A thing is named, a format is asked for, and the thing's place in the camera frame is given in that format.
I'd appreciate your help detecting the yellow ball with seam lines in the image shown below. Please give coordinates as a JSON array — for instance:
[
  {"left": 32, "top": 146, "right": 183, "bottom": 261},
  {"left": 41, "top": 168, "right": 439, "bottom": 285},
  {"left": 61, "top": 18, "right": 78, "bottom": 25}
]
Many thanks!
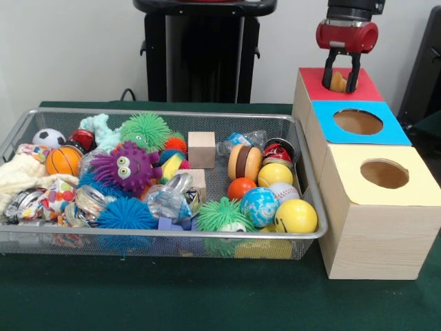
[{"left": 257, "top": 163, "right": 294, "bottom": 189}]

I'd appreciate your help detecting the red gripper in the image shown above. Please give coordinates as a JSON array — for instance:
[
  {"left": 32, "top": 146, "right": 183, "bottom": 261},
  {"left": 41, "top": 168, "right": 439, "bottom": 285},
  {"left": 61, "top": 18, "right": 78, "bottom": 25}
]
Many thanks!
[{"left": 316, "top": 20, "right": 379, "bottom": 94}]

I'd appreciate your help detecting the silver wire mesh bin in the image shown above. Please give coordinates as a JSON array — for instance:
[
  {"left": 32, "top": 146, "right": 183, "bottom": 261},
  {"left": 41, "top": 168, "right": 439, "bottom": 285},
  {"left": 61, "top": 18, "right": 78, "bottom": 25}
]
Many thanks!
[{"left": 0, "top": 107, "right": 328, "bottom": 261}]

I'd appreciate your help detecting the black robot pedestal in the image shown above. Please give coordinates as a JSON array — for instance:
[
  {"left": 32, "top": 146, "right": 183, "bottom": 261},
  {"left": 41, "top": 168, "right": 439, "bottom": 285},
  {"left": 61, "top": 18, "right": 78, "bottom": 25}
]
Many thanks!
[{"left": 132, "top": 0, "right": 278, "bottom": 103}]

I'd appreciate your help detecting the black upright panel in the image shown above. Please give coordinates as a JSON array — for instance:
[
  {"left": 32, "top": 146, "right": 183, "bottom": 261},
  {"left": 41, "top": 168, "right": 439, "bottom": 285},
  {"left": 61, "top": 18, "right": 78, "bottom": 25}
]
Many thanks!
[{"left": 398, "top": 5, "right": 441, "bottom": 121}]

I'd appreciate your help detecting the crushed red drink can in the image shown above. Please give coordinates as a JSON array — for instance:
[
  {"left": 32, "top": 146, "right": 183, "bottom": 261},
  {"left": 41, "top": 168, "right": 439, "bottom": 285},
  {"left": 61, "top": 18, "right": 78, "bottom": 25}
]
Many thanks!
[{"left": 263, "top": 139, "right": 297, "bottom": 166}]

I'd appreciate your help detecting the plain yellow ball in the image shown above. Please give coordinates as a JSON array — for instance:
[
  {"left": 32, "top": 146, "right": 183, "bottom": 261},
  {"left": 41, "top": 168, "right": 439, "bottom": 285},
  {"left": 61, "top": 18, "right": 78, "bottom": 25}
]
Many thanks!
[{"left": 274, "top": 199, "right": 318, "bottom": 234}]

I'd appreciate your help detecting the plain wooden cube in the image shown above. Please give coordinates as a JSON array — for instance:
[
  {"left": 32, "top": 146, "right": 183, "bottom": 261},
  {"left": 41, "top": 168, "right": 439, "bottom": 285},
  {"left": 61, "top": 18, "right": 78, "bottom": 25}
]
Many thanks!
[
  {"left": 175, "top": 168, "right": 207, "bottom": 203},
  {"left": 187, "top": 131, "right": 216, "bottom": 169}
]

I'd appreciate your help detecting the orange toy basketball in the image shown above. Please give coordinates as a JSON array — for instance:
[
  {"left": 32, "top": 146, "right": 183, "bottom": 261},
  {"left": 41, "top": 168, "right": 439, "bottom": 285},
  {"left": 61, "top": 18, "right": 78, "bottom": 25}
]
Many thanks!
[{"left": 45, "top": 146, "right": 83, "bottom": 177}]

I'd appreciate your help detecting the purple spiky rubber toy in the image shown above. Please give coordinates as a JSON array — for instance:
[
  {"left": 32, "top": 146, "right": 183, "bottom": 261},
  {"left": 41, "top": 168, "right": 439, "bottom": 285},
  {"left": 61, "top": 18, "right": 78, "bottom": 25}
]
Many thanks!
[{"left": 90, "top": 140, "right": 163, "bottom": 192}]

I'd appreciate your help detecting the wooden box with three holes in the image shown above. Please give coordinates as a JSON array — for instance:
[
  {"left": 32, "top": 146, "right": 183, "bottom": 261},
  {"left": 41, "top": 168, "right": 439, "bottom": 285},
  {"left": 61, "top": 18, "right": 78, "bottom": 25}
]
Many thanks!
[{"left": 291, "top": 67, "right": 441, "bottom": 281}]

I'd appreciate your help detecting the toy hamburger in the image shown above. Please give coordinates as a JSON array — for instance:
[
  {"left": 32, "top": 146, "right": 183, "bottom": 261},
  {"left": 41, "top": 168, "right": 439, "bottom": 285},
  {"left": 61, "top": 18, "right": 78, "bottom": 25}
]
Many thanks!
[{"left": 227, "top": 144, "right": 263, "bottom": 183}]

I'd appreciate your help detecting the plain orange ball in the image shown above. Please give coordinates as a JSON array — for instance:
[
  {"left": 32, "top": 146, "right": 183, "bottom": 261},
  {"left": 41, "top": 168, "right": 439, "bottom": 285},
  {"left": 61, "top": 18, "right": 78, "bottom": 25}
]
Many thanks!
[{"left": 227, "top": 177, "right": 258, "bottom": 201}]

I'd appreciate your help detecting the dark green tablecloth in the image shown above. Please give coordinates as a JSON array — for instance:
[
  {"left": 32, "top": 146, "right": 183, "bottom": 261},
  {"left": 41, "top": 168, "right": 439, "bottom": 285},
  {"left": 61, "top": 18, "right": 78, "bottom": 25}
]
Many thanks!
[
  {"left": 0, "top": 100, "right": 441, "bottom": 331},
  {"left": 411, "top": 112, "right": 441, "bottom": 152}
]

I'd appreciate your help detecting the globe print ball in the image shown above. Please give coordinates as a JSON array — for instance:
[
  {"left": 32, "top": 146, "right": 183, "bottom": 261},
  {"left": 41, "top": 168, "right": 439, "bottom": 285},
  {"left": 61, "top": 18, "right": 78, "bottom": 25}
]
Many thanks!
[{"left": 240, "top": 188, "right": 280, "bottom": 228}]

